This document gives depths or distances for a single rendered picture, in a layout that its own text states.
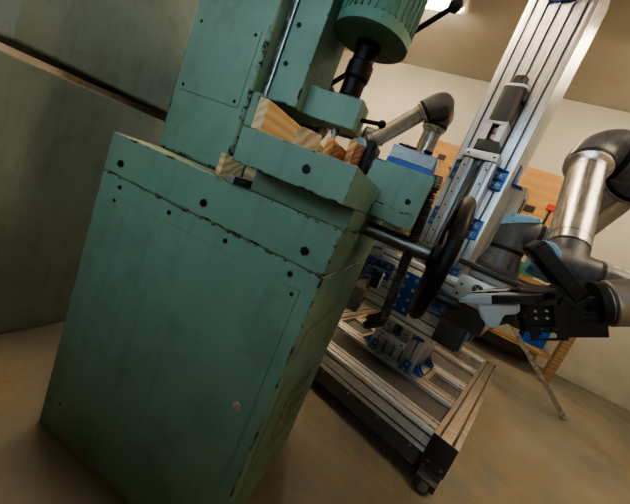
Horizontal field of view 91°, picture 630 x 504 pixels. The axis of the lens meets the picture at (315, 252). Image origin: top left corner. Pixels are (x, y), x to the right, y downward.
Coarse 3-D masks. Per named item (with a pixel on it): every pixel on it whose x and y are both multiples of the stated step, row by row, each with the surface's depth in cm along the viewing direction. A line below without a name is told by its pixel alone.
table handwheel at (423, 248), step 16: (464, 208) 57; (368, 224) 71; (448, 224) 75; (464, 224) 55; (384, 240) 70; (400, 240) 69; (448, 240) 55; (416, 256) 69; (432, 256) 66; (448, 256) 54; (432, 272) 56; (448, 272) 55; (416, 288) 78; (432, 288) 56; (416, 304) 60
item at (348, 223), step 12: (264, 180) 59; (276, 180) 58; (264, 192) 59; (276, 192) 58; (288, 192) 58; (300, 192) 57; (288, 204) 58; (300, 204) 57; (312, 204) 56; (324, 204) 55; (336, 204) 55; (312, 216) 56; (324, 216) 55; (336, 216) 55; (348, 216) 54; (360, 216) 60; (348, 228) 55; (360, 228) 65
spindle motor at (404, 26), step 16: (352, 0) 64; (368, 0) 62; (384, 0) 62; (400, 0) 62; (416, 0) 63; (352, 16) 63; (368, 16) 62; (384, 16) 62; (400, 16) 63; (416, 16) 66; (336, 32) 72; (352, 32) 68; (368, 32) 66; (384, 32) 64; (400, 32) 64; (352, 48) 75; (384, 48) 69; (400, 48) 67
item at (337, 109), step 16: (320, 96) 71; (336, 96) 70; (352, 96) 69; (304, 112) 73; (320, 112) 72; (336, 112) 70; (352, 112) 69; (368, 112) 74; (336, 128) 73; (352, 128) 70
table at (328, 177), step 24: (240, 144) 51; (264, 144) 49; (288, 144) 48; (264, 168) 50; (288, 168) 48; (312, 168) 47; (336, 168) 46; (312, 192) 47; (336, 192) 46; (360, 192) 52; (384, 216) 64; (408, 216) 63
